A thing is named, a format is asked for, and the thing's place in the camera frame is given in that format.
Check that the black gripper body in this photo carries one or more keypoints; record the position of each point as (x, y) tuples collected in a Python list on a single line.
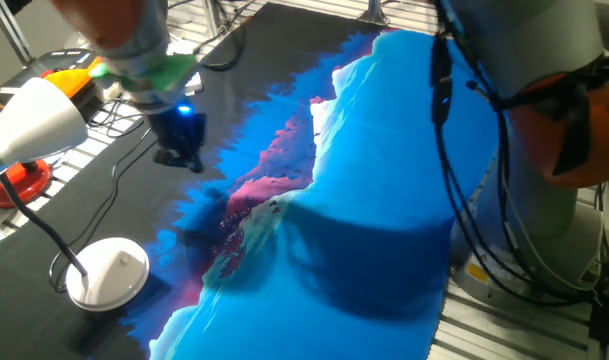
[(181, 130)]

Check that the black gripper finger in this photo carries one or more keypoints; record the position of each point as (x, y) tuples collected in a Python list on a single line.
[(195, 163), (165, 157)]

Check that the white desk lamp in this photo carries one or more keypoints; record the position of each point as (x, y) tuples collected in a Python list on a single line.
[(109, 272)]

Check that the red desk lamp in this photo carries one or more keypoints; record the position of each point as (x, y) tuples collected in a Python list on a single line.
[(16, 182)]

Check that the grey and orange teach pendant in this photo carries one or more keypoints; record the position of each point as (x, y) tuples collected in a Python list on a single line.
[(66, 62)]

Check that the blue landscape print mat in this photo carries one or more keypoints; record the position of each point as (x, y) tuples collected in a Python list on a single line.
[(364, 175)]

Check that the aluminium frame bar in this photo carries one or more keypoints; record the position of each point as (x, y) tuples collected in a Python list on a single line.
[(11, 32), (374, 11)]

